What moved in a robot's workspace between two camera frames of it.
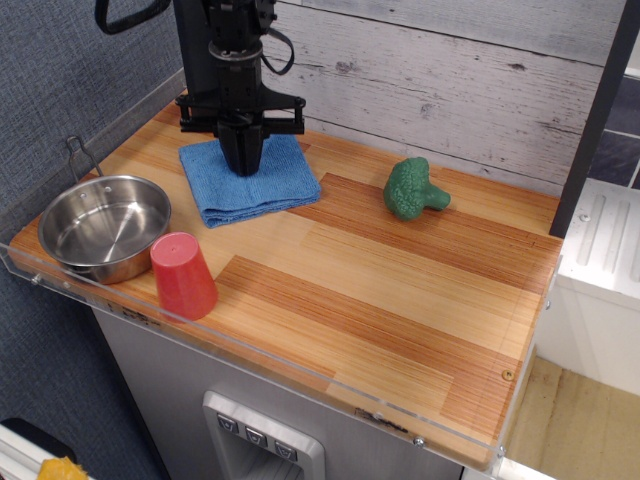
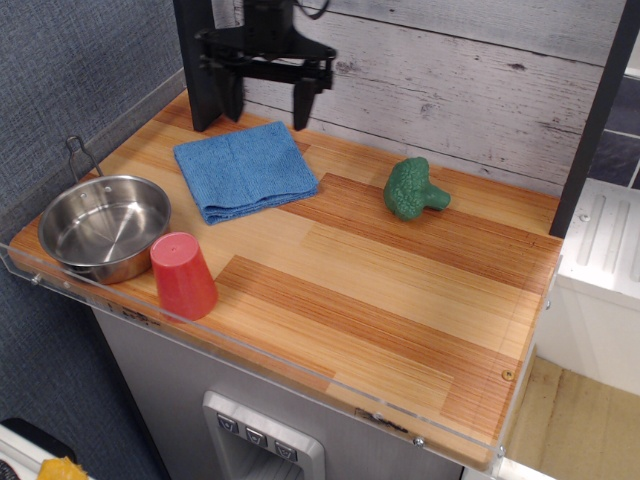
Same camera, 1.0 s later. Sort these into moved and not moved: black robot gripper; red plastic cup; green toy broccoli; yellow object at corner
Moved: black robot gripper
Not moved: yellow object at corner; red plastic cup; green toy broccoli
